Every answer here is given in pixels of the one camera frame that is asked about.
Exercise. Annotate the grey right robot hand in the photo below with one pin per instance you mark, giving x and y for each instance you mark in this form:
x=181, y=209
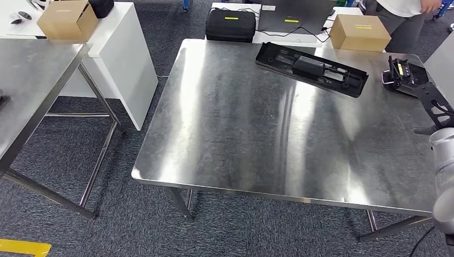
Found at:
x=425, y=131

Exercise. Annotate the black plastic plate holder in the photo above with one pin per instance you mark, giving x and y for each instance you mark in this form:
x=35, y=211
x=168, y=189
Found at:
x=308, y=66

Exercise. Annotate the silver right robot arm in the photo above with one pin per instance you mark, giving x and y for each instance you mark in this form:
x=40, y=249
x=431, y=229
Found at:
x=445, y=159

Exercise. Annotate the white panel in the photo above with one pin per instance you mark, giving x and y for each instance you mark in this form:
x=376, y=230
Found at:
x=443, y=60

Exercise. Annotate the person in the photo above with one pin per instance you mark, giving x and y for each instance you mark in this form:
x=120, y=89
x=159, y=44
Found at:
x=400, y=21

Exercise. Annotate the blue metal cart rack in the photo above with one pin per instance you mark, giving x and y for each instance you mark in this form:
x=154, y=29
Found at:
x=188, y=4
x=439, y=16

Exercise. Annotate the cardboard box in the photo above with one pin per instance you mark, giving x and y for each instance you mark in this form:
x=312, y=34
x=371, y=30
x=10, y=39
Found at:
x=64, y=21
x=358, y=35

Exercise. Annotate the grey laptop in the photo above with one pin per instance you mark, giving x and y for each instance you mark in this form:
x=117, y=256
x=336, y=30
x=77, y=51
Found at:
x=294, y=14

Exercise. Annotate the white desk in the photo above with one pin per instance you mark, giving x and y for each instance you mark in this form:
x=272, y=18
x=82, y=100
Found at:
x=262, y=37
x=124, y=53

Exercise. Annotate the black case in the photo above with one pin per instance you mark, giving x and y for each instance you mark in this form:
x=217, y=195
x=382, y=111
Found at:
x=230, y=28

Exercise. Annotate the black rounded pouch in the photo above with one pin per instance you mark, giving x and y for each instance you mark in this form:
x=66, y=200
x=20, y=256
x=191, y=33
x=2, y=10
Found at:
x=101, y=7

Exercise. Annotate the small dark oval object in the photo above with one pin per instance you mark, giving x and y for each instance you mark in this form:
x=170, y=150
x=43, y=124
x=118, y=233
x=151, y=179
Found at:
x=25, y=15

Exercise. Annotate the yellow floor tape square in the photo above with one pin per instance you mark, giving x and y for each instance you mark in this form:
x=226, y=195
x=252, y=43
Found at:
x=21, y=247

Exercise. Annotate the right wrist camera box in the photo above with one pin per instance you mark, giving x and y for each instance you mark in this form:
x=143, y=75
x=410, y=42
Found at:
x=425, y=95

